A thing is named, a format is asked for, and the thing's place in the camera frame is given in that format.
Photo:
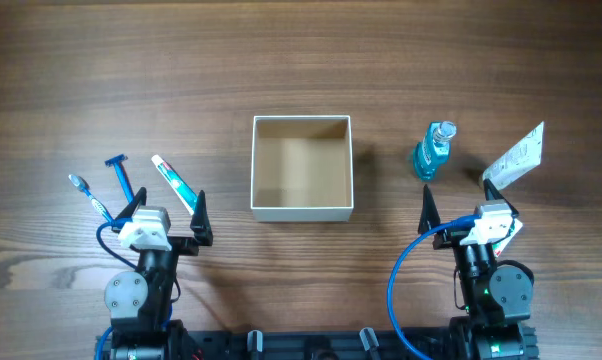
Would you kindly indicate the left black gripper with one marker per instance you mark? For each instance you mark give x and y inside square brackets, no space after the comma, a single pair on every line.
[179,243]

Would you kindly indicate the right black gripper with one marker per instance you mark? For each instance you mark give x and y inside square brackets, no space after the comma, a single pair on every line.
[457,238]

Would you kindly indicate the green Dettol soap box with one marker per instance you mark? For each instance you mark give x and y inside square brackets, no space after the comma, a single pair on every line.
[499,247]

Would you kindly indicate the blue mouthwash bottle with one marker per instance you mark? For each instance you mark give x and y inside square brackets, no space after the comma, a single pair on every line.
[433,150]

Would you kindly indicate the white lotion tube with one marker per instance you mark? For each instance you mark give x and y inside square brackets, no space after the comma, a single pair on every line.
[517,161]

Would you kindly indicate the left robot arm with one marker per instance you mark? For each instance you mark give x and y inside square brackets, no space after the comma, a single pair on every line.
[140,300]

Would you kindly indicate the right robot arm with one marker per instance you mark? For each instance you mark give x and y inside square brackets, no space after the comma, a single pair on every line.
[497,294]

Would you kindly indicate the teal Colgate toothpaste tube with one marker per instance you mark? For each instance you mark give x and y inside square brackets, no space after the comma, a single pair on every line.
[186,195]

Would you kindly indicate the blue disposable razor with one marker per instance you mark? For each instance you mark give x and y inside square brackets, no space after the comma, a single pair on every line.
[116,163]

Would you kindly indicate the blue white toothbrush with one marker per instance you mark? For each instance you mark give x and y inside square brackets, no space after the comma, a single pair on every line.
[83,187]

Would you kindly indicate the white cardboard box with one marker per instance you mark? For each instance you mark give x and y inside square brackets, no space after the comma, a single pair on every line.
[302,168]

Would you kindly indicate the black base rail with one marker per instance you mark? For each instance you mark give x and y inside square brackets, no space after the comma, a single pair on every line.
[311,345]

